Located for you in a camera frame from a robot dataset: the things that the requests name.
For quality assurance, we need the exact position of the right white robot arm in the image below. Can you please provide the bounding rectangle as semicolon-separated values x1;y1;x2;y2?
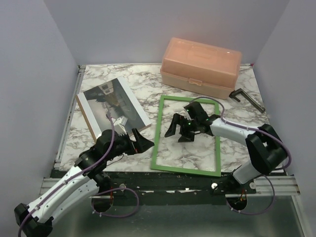
164;101;289;194

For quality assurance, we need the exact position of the glossy photo print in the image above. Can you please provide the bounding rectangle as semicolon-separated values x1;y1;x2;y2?
76;77;152;140

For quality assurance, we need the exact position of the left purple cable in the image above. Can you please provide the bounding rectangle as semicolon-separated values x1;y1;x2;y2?
18;113;140;237

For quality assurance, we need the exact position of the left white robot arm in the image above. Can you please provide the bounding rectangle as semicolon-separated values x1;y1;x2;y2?
14;128;154;237

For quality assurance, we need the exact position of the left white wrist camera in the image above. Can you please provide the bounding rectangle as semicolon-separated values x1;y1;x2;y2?
112;116;128;135

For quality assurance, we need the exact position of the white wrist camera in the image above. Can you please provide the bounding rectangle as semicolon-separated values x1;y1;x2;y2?
185;109;191;120
112;116;128;135

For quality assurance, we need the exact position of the black metal clamp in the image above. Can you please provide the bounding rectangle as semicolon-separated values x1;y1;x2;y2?
229;88;266;113

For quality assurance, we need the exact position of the green and wood picture frame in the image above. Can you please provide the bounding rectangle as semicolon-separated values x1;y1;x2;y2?
150;95;221;177

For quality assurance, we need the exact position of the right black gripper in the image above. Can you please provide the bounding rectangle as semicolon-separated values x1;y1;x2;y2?
165;113;198;143

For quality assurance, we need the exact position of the brown frame backing board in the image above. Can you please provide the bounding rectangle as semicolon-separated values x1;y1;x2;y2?
76;93;152;140

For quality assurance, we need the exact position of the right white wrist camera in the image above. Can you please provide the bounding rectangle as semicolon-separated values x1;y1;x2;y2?
185;109;191;120

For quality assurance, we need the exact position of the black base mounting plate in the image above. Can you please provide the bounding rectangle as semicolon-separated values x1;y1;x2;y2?
66;172;256;206

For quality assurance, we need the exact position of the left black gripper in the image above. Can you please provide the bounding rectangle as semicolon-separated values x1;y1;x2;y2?
106;128;155;161

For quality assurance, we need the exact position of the orange translucent plastic box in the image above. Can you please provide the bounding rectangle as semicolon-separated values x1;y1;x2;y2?
160;38;242;99

